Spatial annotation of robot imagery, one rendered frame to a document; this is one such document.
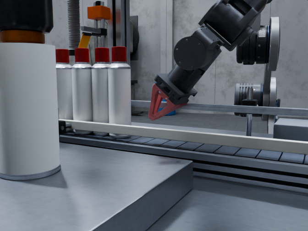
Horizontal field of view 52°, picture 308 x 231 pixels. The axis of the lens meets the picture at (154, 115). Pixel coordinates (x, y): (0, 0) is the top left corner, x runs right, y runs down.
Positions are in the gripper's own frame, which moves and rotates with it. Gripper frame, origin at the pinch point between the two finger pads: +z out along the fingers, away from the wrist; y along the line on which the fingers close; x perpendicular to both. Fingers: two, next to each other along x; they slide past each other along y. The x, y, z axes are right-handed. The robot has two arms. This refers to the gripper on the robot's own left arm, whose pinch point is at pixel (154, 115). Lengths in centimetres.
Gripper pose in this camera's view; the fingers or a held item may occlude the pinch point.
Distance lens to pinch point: 68.8
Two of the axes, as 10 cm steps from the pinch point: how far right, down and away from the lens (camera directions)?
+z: -5.6, 7.3, 4.0
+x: 6.8, 6.8, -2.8
